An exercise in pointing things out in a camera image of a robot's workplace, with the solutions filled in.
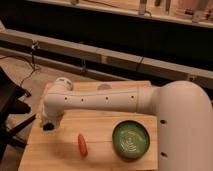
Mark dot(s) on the white ceramic cup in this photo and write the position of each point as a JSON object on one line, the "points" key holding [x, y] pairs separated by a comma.
{"points": [[104, 87]]}

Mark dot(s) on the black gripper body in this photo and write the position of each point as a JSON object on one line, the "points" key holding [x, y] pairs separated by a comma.
{"points": [[48, 127]]}

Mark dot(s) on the orange carrot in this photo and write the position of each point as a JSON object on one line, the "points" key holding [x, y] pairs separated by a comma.
{"points": [[82, 145]]}

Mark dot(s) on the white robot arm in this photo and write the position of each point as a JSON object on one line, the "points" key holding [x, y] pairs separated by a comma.
{"points": [[183, 109]]}

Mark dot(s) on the black office chair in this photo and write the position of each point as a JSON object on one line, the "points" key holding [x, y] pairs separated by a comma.
{"points": [[10, 104]]}

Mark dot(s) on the green bowl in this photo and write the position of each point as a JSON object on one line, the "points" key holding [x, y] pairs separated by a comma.
{"points": [[130, 139]]}

